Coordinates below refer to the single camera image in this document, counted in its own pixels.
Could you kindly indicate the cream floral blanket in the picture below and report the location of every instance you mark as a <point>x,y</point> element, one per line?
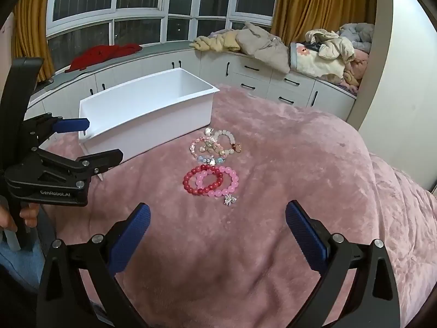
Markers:
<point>307,62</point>

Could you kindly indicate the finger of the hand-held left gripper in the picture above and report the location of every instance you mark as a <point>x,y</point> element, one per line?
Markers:
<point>105,157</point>
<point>73,124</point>

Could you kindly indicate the white plastic box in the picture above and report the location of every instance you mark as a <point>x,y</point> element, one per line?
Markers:
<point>143,116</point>

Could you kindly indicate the person's left hand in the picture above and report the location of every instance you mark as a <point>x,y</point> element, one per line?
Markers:
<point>29,216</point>

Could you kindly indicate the light purple cloth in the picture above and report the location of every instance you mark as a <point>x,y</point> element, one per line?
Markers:
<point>218,33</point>

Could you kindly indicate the red garment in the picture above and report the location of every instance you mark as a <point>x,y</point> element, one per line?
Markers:
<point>102,54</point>

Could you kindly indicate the person's blue jeans leg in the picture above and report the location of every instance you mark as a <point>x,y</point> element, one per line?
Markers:
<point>20,266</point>

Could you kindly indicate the grey quilt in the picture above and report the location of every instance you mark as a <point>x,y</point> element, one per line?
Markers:
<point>358,34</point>

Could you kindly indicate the black flat object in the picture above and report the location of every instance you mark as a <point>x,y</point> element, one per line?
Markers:
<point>46,82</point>

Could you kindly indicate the pink plush blanket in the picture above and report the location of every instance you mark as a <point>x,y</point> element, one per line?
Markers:
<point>358,65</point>

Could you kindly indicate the grey green sill mat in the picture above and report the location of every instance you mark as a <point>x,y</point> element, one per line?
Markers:
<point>153,49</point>

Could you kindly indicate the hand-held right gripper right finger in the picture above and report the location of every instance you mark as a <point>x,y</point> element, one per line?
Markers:
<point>304,232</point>

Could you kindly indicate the cream garment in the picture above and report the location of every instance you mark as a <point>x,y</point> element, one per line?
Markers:
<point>327,46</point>

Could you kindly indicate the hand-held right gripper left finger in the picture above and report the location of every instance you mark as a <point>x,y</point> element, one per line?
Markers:
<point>133,235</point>

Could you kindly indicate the pink fluffy blanket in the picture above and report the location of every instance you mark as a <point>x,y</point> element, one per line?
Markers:
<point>273,164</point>

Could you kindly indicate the pink quilted bedspread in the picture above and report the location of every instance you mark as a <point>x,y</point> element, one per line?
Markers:
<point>403,218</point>

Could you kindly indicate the silver star charm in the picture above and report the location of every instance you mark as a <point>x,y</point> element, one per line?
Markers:
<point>230,200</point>

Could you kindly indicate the yellow cloth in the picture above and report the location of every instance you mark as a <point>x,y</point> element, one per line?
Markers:
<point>218,43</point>

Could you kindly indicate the white window seat cabinet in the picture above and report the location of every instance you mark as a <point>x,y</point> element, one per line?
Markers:
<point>245,71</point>

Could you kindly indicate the yellow curtain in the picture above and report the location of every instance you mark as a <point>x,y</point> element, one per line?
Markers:
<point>324,0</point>
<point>30,24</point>

